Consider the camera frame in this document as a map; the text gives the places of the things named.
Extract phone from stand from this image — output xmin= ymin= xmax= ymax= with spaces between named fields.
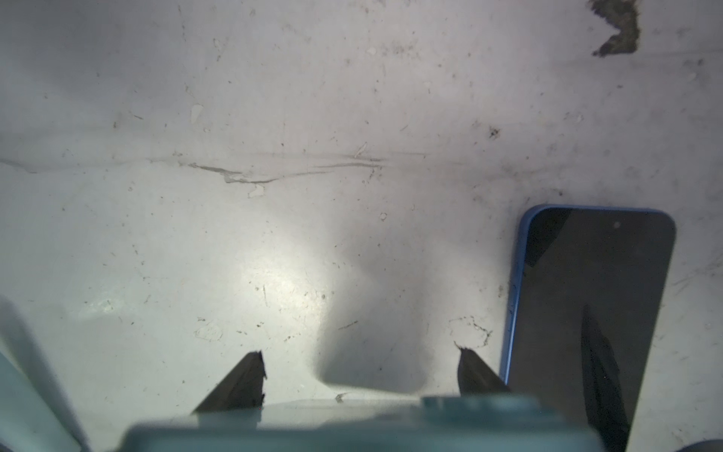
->
xmin=500 ymin=205 xmax=677 ymax=451

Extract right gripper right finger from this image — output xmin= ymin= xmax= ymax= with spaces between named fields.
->
xmin=457 ymin=347 xmax=510 ymax=396

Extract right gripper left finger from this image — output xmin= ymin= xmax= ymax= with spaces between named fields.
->
xmin=193 ymin=350 xmax=267 ymax=414

